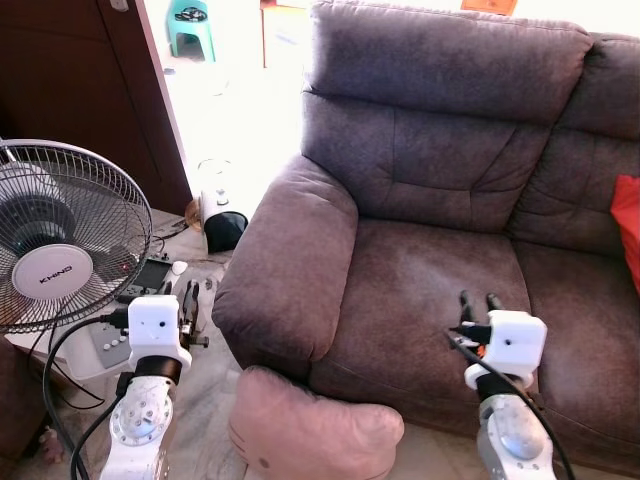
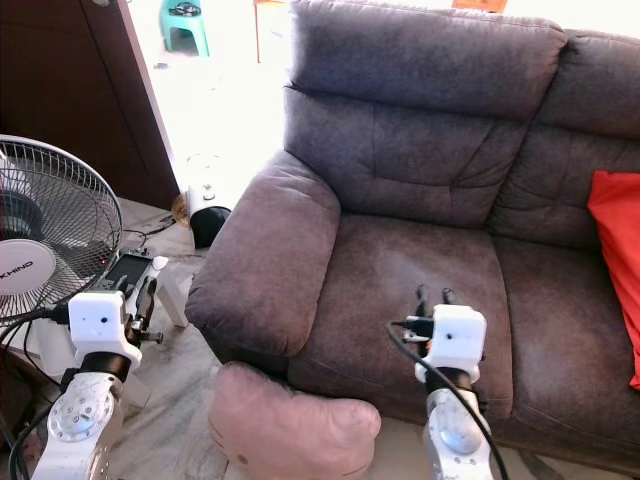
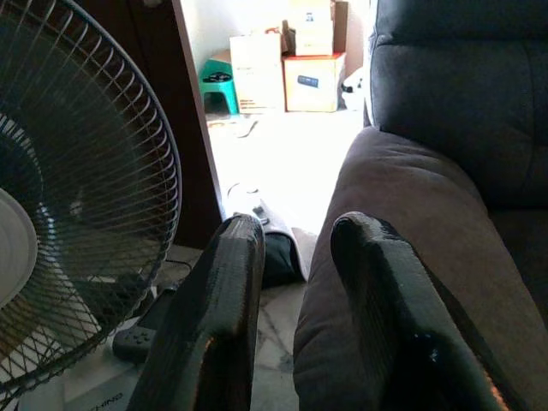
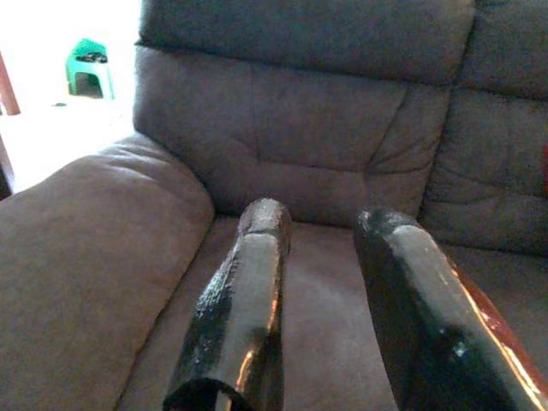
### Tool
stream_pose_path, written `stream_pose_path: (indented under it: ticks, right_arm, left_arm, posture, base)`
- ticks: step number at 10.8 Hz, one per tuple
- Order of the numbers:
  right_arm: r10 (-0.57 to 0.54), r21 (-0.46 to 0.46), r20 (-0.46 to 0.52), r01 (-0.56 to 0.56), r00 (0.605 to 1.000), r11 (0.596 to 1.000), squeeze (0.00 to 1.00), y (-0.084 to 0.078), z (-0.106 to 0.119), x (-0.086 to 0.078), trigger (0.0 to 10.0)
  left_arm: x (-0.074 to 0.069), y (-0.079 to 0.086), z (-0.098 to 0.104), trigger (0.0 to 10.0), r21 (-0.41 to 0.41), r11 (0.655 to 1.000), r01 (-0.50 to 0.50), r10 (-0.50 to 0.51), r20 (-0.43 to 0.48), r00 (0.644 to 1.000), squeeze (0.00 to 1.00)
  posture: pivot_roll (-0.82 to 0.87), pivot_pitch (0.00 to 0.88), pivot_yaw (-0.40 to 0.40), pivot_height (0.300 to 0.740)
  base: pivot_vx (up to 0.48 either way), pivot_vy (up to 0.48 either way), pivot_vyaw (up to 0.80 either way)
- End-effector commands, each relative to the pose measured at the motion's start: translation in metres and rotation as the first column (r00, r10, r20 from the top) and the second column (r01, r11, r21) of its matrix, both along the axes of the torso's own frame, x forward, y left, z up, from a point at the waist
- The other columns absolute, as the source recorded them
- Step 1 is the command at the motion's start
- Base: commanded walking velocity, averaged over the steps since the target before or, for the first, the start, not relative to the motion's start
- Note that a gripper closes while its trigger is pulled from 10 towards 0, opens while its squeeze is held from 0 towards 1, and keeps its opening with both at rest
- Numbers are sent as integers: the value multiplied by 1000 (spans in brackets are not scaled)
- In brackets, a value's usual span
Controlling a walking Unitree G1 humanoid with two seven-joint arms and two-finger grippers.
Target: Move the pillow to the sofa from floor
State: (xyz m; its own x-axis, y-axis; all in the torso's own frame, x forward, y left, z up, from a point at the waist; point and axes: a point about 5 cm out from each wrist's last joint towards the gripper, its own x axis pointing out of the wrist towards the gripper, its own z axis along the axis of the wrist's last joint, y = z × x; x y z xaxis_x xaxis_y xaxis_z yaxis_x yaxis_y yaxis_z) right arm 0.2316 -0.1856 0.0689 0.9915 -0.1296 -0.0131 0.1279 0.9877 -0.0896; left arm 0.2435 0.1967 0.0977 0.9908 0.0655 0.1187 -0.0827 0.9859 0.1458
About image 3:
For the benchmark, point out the dark brown fabric sofa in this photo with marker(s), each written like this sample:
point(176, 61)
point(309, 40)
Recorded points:
point(428, 184)

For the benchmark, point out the black bag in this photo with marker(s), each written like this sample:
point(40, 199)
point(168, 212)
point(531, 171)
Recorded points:
point(278, 261)

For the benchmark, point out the tall white cardboard box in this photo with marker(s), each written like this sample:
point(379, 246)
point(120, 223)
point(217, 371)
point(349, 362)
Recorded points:
point(257, 73)

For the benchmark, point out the red-topped printed cardboard box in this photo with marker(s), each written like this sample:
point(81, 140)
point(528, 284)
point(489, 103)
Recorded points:
point(314, 85)

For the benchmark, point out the dark brown wooden door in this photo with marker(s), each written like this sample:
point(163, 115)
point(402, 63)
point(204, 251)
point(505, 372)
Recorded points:
point(171, 107)

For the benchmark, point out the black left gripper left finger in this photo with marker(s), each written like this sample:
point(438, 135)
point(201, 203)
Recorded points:
point(214, 299)

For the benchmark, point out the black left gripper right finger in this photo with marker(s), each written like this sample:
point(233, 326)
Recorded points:
point(394, 299)

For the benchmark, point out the green plastic stool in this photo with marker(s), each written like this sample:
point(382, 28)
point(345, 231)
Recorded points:
point(220, 87)

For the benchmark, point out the dark grey handheld game console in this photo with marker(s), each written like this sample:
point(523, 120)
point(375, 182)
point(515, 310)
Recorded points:
point(133, 342)

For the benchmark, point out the white printed carton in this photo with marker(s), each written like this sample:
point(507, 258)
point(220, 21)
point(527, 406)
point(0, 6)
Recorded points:
point(103, 385)

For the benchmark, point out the pale stacked cardboard box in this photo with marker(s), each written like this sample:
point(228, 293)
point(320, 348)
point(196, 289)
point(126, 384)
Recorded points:
point(314, 30)

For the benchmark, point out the brown cardboard box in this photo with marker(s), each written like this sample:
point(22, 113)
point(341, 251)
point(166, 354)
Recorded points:
point(341, 25)

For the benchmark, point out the white round floor item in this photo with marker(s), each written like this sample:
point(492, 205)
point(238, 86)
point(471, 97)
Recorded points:
point(244, 192)

